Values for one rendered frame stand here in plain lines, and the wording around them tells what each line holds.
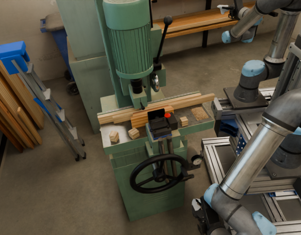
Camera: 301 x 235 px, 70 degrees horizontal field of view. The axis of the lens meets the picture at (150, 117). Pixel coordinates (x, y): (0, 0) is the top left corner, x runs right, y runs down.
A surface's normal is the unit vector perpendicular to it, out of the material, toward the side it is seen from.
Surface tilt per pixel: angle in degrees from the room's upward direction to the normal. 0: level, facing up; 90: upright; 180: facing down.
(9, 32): 90
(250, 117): 0
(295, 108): 66
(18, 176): 0
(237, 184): 58
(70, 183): 0
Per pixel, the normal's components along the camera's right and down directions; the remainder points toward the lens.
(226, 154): -0.07, -0.74
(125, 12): 0.07, 0.67
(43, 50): 0.31, 0.62
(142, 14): 0.66, 0.48
